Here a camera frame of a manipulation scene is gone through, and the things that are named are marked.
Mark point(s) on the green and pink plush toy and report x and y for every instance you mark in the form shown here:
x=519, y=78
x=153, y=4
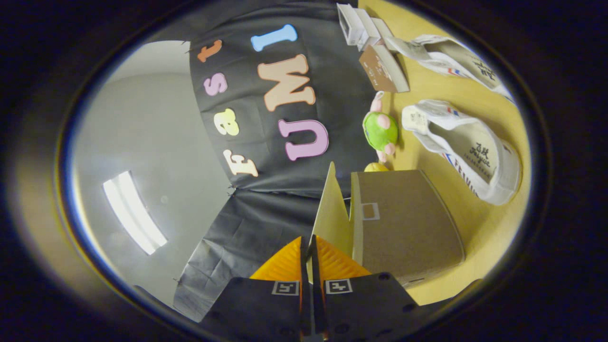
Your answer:
x=377, y=130

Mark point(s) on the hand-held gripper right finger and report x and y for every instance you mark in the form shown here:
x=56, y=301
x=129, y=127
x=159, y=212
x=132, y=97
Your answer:
x=361, y=308

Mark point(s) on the thick white book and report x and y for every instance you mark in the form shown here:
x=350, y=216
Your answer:
x=369, y=28

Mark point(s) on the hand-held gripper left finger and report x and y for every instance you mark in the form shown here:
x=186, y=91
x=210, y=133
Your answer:
x=266, y=308

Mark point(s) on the white book with portrait cover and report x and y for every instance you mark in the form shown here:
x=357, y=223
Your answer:
x=349, y=23

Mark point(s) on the beige fabric storage box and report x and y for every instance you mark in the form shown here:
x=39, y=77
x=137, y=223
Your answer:
x=403, y=223

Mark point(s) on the white canvas shoe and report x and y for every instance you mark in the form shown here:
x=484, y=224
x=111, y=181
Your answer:
x=503, y=175
x=446, y=57

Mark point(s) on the yellow plush toy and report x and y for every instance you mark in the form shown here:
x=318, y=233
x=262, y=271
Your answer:
x=376, y=167

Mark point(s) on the brown cover book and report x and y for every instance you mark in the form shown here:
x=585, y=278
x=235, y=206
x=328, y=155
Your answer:
x=375, y=71

